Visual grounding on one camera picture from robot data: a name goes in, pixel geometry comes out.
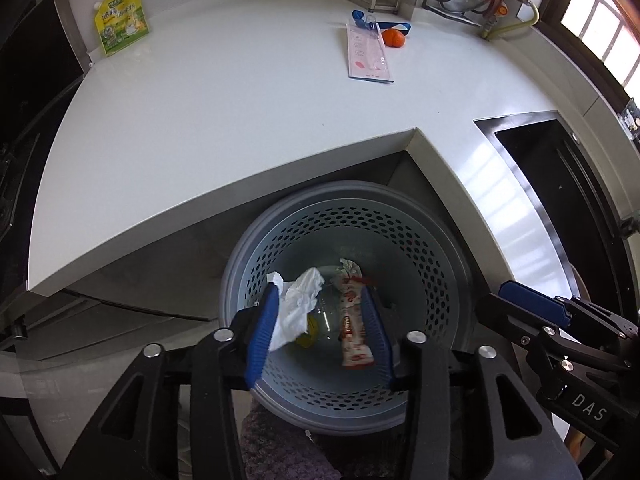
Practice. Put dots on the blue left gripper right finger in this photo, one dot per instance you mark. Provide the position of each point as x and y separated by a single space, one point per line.
377 339

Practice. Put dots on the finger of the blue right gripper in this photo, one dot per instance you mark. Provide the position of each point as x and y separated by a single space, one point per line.
535 302

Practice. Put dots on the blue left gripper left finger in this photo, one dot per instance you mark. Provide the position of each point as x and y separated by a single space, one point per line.
259 334

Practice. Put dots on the pink package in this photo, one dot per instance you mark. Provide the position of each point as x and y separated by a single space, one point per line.
366 57

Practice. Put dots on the orange tangerine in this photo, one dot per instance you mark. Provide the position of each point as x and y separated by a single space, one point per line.
393 38

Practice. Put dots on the grey perforated trash bin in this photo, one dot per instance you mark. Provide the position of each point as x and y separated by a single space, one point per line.
336 246

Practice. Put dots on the black kitchen sink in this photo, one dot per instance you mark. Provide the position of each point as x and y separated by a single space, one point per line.
562 182

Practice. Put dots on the purple fuzzy sleeve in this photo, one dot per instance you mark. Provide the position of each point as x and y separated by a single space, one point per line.
274 449

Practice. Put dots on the yellow green spout pouch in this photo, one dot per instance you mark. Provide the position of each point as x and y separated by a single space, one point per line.
120 23

